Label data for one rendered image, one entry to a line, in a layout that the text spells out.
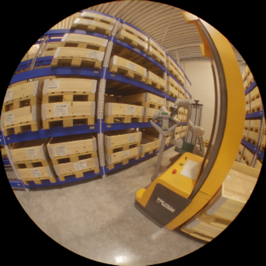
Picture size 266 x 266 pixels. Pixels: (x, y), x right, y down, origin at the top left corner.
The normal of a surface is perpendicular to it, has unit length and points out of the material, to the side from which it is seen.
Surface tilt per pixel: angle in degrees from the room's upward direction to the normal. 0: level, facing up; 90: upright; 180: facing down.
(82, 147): 90
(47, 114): 90
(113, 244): 0
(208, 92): 90
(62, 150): 90
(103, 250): 0
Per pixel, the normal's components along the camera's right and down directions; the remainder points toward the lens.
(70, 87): 0.64, 0.23
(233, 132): -0.77, 0.11
